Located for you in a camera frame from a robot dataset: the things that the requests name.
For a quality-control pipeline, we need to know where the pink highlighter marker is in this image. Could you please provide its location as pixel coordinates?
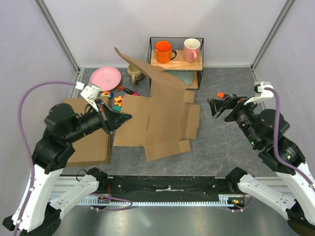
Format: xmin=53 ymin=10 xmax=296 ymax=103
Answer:
xmin=124 ymin=88 xmax=139 ymax=96

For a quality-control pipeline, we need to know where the folded flat cardboard box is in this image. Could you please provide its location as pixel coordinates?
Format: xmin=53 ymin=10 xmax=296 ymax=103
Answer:
xmin=63 ymin=97 xmax=112 ymax=167

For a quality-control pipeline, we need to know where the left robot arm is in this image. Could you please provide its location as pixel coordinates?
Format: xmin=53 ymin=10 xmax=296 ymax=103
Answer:
xmin=2 ymin=99 xmax=132 ymax=236

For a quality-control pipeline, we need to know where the grey slotted cable duct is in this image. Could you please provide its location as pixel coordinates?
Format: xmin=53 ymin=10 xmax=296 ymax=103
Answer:
xmin=77 ymin=196 xmax=245 ymax=207

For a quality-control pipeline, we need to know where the green ceramic tray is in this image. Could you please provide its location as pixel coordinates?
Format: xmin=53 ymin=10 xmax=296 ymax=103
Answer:
xmin=166 ymin=71 xmax=194 ymax=86

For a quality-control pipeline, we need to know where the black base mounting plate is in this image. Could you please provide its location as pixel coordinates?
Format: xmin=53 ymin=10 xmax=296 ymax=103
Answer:
xmin=96 ymin=176 xmax=243 ymax=195

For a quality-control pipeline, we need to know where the black wire shelf rack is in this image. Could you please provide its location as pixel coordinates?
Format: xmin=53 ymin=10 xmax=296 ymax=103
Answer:
xmin=148 ymin=37 xmax=204 ymax=89

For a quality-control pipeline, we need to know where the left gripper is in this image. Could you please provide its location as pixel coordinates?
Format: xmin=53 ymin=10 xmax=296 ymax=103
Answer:
xmin=65 ymin=97 xmax=132 ymax=143

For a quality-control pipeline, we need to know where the orange enamel mug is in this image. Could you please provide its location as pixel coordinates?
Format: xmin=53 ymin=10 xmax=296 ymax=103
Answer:
xmin=155 ymin=40 xmax=177 ymax=63

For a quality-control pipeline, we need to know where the yellow red smiley toy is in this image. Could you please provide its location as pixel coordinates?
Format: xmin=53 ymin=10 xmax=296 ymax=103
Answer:
xmin=101 ymin=91 xmax=113 ymax=98

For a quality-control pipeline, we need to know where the brown cardboard box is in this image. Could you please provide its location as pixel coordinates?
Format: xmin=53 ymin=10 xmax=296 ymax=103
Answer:
xmin=113 ymin=48 xmax=200 ymax=161

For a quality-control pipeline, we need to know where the pink ceramic mug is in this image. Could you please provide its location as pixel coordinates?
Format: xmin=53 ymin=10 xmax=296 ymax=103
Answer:
xmin=184 ymin=38 xmax=201 ymax=62

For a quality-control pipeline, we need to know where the purple cable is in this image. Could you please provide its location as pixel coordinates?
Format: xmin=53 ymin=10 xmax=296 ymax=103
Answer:
xmin=12 ymin=81 xmax=77 ymax=236
xmin=263 ymin=87 xmax=315 ymax=188

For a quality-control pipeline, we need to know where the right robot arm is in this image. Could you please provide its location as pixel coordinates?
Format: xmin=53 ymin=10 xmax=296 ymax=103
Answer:
xmin=207 ymin=94 xmax=315 ymax=236

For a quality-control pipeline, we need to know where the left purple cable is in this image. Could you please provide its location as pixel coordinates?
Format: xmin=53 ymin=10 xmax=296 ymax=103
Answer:
xmin=12 ymin=81 xmax=77 ymax=236

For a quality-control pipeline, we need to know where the orange highlighter marker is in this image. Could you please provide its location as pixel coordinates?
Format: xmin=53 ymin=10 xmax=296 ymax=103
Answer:
xmin=217 ymin=92 xmax=228 ymax=98

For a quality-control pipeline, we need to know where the teal block toy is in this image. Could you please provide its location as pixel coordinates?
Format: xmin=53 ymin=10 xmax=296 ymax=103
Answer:
xmin=113 ymin=106 xmax=121 ymax=112

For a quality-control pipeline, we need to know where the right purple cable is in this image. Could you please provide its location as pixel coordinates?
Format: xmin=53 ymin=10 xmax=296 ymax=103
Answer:
xmin=263 ymin=87 xmax=315 ymax=188

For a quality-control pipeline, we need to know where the small orange flower toy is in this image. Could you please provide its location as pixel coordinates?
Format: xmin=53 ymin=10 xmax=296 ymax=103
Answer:
xmin=117 ymin=85 xmax=125 ymax=91

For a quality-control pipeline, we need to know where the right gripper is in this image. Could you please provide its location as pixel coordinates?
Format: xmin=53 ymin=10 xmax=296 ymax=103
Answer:
xmin=207 ymin=92 xmax=262 ymax=147

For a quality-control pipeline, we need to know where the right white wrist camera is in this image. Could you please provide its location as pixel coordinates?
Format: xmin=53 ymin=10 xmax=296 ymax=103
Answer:
xmin=244 ymin=81 xmax=274 ymax=105

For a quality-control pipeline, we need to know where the beige ceramic mug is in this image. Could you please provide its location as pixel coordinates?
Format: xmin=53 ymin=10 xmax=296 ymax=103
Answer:
xmin=127 ymin=64 xmax=143 ymax=84

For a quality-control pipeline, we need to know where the pink plastic plate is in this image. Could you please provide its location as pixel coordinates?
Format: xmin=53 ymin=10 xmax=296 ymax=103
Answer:
xmin=90 ymin=67 xmax=122 ymax=92

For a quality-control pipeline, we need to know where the sunflower toy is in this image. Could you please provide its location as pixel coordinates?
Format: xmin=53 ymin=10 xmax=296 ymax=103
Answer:
xmin=114 ymin=96 xmax=123 ymax=107

